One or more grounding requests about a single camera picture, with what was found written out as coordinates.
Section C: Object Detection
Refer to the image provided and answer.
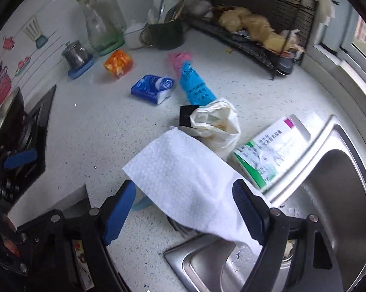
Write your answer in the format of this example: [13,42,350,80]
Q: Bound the small black box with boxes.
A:
[179,105,202,128]

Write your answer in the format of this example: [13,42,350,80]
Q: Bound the garlic bulbs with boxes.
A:
[186,0,212,16]

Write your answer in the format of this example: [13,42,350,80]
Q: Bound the window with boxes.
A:
[305,0,366,98]

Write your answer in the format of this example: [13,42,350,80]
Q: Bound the black gas stove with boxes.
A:
[0,85,56,213]

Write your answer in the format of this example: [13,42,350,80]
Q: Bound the pair of cream latex gloves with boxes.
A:
[189,97,241,160]

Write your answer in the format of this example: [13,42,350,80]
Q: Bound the steel teapot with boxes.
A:
[61,40,91,67]

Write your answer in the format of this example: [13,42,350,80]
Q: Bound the green coaster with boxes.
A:
[90,33,125,57]

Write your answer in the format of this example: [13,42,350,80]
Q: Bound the orange snack packet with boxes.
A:
[103,49,134,80]

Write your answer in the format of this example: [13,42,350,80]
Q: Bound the white paper towel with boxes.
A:
[122,126,273,254]

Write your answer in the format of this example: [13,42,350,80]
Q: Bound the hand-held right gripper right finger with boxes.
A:
[232,179,344,292]

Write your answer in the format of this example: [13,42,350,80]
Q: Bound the blue snack packet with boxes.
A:
[131,74,175,105]

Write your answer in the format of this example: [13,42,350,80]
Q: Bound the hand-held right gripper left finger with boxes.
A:
[17,180,137,292]

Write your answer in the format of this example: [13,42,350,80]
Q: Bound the green and white medicine box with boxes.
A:
[232,114,311,193]

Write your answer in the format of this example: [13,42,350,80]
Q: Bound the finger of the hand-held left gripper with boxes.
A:
[0,147,38,171]

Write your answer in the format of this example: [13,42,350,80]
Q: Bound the black wire rack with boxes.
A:
[183,0,319,81]

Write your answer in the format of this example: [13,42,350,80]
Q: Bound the glass carafe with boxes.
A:
[77,0,118,51]

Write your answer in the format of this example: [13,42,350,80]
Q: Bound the blue coaster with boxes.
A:
[68,54,95,80]

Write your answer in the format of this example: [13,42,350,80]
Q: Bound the pink and blue plastic packet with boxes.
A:
[168,51,217,107]

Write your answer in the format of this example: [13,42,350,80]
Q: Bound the kitchen wall sticker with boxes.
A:
[0,15,50,107]

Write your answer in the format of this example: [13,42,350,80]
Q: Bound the dark green mug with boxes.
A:
[140,18,185,51]

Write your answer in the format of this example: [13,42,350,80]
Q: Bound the steel sink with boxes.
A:
[164,114,366,292]

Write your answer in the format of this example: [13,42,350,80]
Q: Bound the black frying pan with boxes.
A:
[0,87,28,155]

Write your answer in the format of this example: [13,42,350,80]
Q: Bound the white lidded pot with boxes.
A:
[124,20,150,50]

